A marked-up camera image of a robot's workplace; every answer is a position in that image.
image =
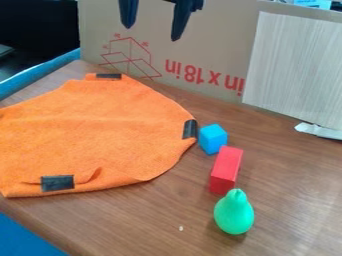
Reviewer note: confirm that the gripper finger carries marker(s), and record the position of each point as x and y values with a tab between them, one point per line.
128	12
181	20

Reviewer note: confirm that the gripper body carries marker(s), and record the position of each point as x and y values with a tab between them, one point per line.
198	3

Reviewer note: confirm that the orange cloth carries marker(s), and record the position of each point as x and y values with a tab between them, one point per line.
89	133

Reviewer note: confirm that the cardboard box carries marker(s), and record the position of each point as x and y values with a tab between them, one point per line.
178	46

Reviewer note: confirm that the white board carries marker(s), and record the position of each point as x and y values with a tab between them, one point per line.
296	66

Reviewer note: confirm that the blue block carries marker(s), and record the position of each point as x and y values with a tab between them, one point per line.
213	138

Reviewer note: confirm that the red block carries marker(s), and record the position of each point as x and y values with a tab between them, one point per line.
226	169

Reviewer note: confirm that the green toy pear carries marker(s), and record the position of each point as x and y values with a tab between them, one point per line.
234	213

